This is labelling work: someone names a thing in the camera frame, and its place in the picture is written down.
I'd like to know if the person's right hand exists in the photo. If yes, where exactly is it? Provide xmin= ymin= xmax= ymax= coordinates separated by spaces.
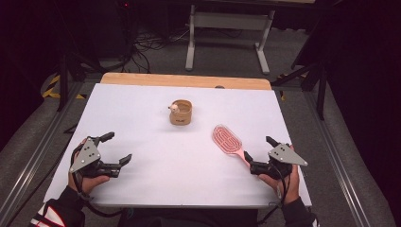
xmin=258 ymin=144 xmax=301 ymax=205

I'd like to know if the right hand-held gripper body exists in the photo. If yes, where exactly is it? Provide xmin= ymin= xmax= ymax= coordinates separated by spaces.
xmin=250 ymin=142 xmax=309 ymax=181

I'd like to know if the wooden board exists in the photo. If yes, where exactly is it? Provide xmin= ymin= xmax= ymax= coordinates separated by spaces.
xmin=99 ymin=72 xmax=272 ymax=91

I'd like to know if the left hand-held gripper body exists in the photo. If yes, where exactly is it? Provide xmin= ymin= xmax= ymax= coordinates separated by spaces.
xmin=69 ymin=136 xmax=121 ymax=179

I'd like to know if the grey metal table frame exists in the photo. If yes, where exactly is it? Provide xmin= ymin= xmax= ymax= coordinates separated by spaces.
xmin=184 ymin=4 xmax=276 ymax=76

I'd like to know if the pink hairbrush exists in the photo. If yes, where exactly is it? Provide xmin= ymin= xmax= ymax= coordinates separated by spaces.
xmin=212 ymin=124 xmax=252 ymax=167

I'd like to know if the yellow black hazard tape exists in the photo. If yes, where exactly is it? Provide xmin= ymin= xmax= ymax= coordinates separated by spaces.
xmin=42 ymin=74 xmax=88 ymax=100

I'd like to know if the tan round cup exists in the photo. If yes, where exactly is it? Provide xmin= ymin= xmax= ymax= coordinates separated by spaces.
xmin=168 ymin=98 xmax=193 ymax=127

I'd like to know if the black stand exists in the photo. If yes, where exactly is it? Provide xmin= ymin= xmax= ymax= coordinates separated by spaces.
xmin=271 ymin=61 xmax=329 ymax=121
xmin=56 ymin=53 xmax=105 ymax=112

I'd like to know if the person's left hand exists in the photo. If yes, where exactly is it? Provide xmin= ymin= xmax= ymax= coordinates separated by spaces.
xmin=67 ymin=137 xmax=111 ymax=195

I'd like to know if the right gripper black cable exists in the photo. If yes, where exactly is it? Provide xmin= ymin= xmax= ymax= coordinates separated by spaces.
xmin=256 ymin=160 xmax=301 ymax=225

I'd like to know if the tangle of black floor cables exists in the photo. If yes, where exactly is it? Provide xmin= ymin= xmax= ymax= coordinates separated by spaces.
xmin=116 ymin=3 xmax=244 ymax=74

